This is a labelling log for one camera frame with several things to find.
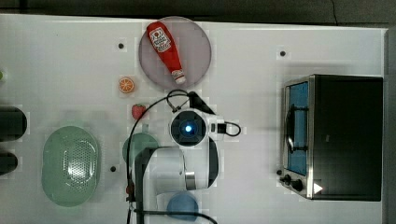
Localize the black cylinder object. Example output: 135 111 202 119
0 152 18 175
0 106 27 142

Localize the orange slice toy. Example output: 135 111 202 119
119 77 134 93

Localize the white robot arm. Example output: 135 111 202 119
132 108 226 224

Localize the green cup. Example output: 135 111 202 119
122 133 159 164

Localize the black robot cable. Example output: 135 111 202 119
125 89 219 224

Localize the red ketchup bottle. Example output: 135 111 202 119
147 21 186 85

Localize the blue bowl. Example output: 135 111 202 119
166 191 198 222

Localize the green perforated colander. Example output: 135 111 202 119
41 126 100 207

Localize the black and silver toaster oven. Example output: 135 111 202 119
277 75 384 202

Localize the grey round plate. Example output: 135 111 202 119
138 16 212 90

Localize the black cylinder object lower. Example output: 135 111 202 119
0 152 18 175

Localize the red strawberry toy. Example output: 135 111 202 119
131 104 147 120

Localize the black cylinder object upper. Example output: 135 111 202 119
0 106 27 142

